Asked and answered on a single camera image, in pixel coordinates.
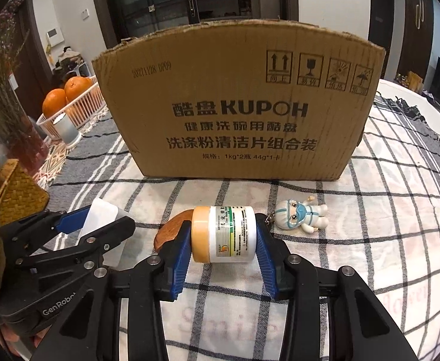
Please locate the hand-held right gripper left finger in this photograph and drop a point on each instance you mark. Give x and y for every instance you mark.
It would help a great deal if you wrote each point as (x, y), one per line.
(178, 267)

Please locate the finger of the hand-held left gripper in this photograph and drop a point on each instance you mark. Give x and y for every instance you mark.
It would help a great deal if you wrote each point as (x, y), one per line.
(71, 221)
(92, 244)

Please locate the white plastic fruit basket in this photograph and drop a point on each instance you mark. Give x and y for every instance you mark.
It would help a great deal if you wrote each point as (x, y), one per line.
(81, 109)

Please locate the woven yellow tissue box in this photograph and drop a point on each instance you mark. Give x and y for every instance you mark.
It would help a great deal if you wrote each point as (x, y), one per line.
(21, 191)

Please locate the person's left hand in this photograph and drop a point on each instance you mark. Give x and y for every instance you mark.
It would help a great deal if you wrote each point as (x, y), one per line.
(15, 346)

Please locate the white charger plug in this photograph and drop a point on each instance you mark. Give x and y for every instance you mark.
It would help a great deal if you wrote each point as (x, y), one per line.
(105, 210)

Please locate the glass vase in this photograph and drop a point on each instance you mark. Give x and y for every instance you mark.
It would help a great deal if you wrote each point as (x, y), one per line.
(21, 139)

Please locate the grey white checked tablecloth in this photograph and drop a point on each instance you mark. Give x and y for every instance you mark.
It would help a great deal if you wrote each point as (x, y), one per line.
(374, 203)

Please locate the brown wooden piece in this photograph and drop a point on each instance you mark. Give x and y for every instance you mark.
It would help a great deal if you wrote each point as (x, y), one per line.
(173, 229)

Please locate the small white cup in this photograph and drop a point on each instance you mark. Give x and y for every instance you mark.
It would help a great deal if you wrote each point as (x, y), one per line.
(68, 129)

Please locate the white bottle with yellow cap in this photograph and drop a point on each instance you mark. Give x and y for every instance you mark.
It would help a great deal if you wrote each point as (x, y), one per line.
(225, 233)

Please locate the dark doorway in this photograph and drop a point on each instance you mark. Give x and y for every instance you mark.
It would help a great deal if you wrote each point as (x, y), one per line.
(382, 26)

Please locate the orange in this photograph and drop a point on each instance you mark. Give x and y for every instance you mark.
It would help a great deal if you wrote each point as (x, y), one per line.
(78, 87)
(54, 102)

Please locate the white stool with toys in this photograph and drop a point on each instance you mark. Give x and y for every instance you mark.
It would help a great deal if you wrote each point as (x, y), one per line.
(71, 64)

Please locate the white wall panel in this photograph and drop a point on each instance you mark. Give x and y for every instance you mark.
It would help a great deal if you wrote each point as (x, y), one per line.
(56, 36)

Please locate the white wall switch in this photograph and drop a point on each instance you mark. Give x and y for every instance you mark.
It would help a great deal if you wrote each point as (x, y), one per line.
(86, 15)

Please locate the dark wooden room door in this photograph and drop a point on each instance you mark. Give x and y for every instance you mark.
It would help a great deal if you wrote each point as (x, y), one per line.
(32, 52)

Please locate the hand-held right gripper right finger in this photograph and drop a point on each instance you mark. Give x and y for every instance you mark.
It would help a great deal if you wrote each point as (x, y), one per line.
(267, 267)

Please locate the dark wooden cabinet door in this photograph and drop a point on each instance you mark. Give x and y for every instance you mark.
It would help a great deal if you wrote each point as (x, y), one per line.
(419, 26)

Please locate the brown cardboard box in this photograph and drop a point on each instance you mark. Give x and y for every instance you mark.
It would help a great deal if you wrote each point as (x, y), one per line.
(242, 101)

